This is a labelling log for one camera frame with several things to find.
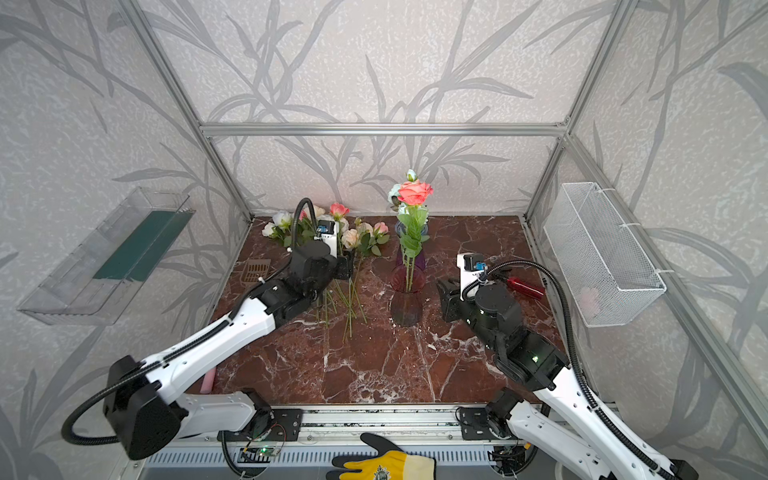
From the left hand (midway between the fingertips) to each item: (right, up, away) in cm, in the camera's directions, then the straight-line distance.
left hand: (350, 240), depth 77 cm
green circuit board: (-18, -50, -7) cm, 54 cm away
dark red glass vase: (+15, -19, +8) cm, 25 cm away
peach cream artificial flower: (-2, -1, +34) cm, 34 cm away
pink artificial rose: (+4, 0, +34) cm, 34 cm away
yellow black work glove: (+11, -51, -10) cm, 53 cm away
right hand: (+23, -7, -9) cm, 26 cm away
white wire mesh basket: (+56, -7, -16) cm, 59 cm away
